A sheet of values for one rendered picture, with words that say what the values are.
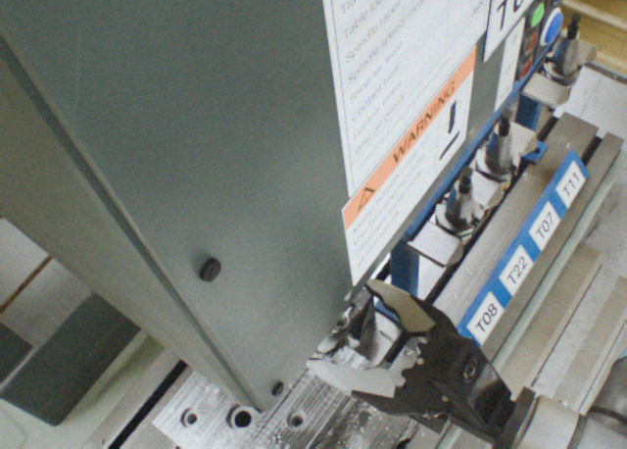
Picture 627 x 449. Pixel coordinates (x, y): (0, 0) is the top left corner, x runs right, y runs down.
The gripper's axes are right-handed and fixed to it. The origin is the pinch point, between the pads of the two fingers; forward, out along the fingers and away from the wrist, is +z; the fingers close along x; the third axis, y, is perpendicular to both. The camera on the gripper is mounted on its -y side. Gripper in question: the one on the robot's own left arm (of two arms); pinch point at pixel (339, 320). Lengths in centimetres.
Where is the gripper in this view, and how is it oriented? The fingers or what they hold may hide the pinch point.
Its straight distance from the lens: 67.5
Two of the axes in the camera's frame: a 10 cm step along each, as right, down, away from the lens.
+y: 0.7, 4.9, 8.7
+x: 5.3, -7.6, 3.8
